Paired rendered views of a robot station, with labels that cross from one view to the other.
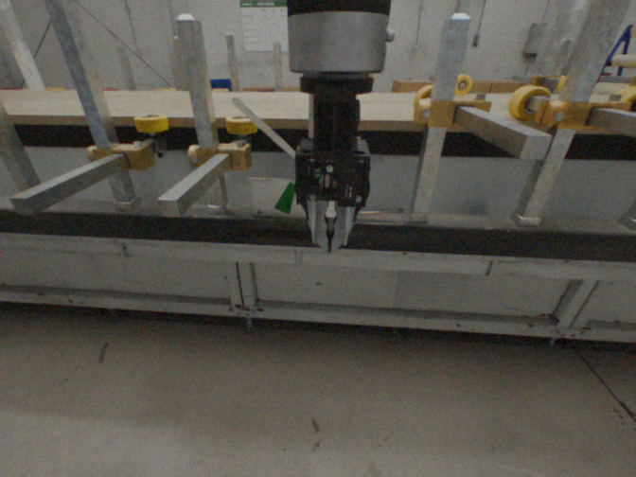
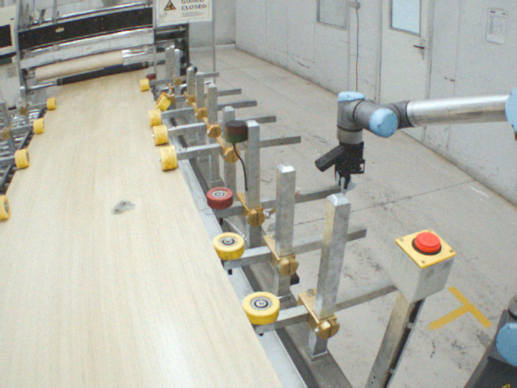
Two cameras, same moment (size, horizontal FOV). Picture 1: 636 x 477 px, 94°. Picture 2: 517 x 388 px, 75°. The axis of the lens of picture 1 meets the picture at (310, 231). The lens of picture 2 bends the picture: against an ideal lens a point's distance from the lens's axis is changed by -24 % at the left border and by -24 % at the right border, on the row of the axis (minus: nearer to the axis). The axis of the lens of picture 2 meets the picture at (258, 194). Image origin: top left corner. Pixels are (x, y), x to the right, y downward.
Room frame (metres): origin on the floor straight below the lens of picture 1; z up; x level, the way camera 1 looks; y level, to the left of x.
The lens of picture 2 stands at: (1.13, 1.04, 1.54)
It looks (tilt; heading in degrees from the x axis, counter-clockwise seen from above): 29 degrees down; 246
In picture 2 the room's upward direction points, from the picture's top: straight up
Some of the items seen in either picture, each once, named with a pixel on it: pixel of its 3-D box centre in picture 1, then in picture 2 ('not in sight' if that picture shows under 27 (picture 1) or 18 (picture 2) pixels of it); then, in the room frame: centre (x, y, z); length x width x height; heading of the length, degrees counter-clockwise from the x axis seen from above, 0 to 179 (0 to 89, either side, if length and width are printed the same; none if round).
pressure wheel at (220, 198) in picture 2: not in sight; (220, 208); (0.76, -0.06, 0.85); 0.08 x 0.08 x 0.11
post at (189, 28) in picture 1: (208, 143); (283, 249); (0.70, 0.23, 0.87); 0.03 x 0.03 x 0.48; 85
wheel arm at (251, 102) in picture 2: not in sight; (205, 108); (0.58, -0.80, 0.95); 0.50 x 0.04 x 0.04; 175
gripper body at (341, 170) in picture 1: (333, 142); (349, 156); (0.32, -0.02, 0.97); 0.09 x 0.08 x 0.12; 175
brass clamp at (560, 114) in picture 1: (578, 114); (211, 127); (0.63, -0.54, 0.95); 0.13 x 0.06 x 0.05; 85
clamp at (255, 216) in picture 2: not in sight; (249, 209); (0.68, -0.04, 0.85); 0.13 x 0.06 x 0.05; 85
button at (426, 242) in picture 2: not in sight; (427, 244); (0.74, 0.74, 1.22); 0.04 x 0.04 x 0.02
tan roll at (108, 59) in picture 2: not in sight; (101, 61); (1.02, -2.41, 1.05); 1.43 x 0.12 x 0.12; 175
